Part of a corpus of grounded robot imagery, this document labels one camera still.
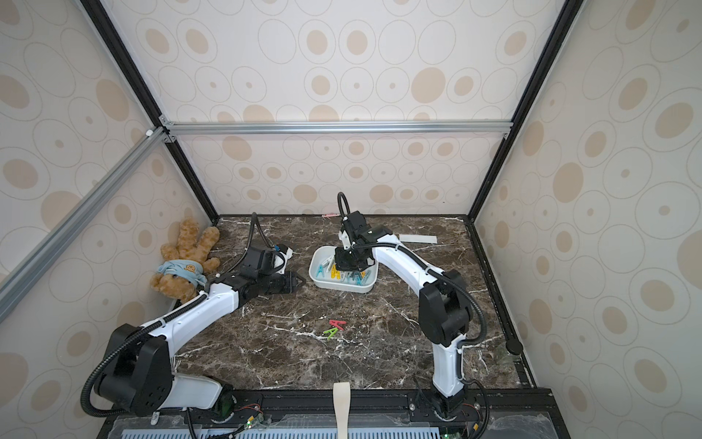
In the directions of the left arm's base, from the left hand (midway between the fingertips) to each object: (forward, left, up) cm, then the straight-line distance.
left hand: (309, 279), depth 85 cm
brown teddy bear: (+7, +43, -4) cm, 44 cm away
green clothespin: (-12, -7, -13) cm, 19 cm away
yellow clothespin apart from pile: (+10, -7, -12) cm, 17 cm away
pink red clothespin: (-9, -9, -13) cm, 18 cm away
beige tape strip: (-29, -11, -13) cm, 34 cm away
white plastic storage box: (+10, -3, -12) cm, 16 cm away
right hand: (+7, -12, -1) cm, 14 cm away
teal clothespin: (+11, -1, -12) cm, 16 cm away
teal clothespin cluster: (+8, -16, -13) cm, 22 cm away
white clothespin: (+15, -4, -11) cm, 19 cm away
